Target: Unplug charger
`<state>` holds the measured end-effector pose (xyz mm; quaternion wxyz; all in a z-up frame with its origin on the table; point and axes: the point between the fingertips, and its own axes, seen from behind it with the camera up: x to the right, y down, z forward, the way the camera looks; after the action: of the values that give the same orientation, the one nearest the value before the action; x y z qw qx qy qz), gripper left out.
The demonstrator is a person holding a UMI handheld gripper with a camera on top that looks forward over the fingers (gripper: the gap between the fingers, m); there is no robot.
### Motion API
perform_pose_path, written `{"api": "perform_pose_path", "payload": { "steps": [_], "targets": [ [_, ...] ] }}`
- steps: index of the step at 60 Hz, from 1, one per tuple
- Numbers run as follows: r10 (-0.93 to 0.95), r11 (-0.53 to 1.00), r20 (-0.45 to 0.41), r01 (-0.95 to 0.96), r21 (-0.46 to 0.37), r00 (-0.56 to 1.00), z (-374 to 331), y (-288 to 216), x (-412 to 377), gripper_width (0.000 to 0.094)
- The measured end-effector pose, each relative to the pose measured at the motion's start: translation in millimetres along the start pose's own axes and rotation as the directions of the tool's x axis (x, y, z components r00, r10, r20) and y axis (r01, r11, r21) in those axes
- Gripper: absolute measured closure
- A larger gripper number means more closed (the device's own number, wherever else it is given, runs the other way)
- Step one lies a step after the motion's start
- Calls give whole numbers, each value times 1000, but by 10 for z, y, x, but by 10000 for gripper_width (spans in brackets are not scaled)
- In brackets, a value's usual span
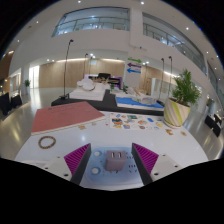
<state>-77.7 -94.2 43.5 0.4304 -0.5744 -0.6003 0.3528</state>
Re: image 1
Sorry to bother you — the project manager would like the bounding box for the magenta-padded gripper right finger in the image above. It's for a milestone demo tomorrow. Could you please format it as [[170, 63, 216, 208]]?
[[131, 142, 183, 186]]

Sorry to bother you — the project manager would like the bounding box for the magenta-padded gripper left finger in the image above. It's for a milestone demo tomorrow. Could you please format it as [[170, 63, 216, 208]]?
[[42, 143, 92, 186]]

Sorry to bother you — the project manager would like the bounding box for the small grey-purple charger block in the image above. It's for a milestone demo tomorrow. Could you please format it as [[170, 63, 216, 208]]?
[[105, 149, 128, 172]]

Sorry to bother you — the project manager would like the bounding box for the light blue power strip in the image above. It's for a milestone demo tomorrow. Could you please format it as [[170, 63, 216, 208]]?
[[79, 146, 145, 191]]

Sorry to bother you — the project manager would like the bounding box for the pink hardcover book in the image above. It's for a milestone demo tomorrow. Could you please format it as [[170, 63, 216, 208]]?
[[30, 101, 106, 136]]

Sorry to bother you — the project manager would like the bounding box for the blue-based architectural model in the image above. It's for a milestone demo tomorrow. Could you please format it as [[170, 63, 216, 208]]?
[[114, 87, 165, 112]]

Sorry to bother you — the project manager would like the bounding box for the green plant in striped pot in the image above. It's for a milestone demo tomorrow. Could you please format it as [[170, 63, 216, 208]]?
[[163, 68, 202, 129]]

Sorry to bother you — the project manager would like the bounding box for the black display platform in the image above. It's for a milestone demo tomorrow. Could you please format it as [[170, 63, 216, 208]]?
[[50, 88, 165, 117]]

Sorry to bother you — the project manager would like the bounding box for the white architectural model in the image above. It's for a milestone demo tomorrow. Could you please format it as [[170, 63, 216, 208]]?
[[68, 78, 107, 102]]

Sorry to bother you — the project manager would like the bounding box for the group of black chairs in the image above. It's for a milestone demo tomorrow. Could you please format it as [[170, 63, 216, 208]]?
[[203, 113, 224, 138], [0, 92, 24, 116]]

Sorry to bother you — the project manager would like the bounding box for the black piano with purple screen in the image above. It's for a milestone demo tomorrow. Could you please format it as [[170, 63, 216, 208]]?
[[83, 72, 124, 88]]

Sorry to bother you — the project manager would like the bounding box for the white pillar with arrow signs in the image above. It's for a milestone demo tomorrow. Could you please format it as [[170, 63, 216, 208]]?
[[123, 57, 144, 89]]

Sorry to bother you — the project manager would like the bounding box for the distant green potted plant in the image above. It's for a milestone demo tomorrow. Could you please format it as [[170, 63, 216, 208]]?
[[23, 78, 32, 96]]

